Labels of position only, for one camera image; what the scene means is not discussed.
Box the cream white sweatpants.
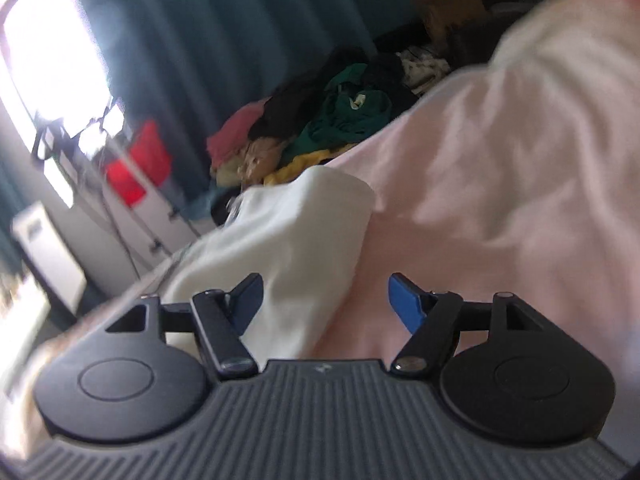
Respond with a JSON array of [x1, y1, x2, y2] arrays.
[[160, 166, 375, 366]]

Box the black white folding chair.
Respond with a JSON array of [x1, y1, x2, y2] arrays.
[[11, 203, 87, 315]]

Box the pile of dark clothes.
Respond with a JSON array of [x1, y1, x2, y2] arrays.
[[206, 47, 451, 188]]

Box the pink blue bed sheet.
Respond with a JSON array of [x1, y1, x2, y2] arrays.
[[1, 0, 639, 463]]

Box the red garment on stand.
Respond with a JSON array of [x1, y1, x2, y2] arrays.
[[105, 120, 172, 207]]

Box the teal right curtain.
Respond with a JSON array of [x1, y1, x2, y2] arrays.
[[79, 0, 414, 197]]

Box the window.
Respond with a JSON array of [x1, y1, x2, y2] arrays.
[[1, 0, 125, 138]]

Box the brown paper bag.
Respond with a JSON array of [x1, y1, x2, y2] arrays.
[[414, 0, 489, 48]]

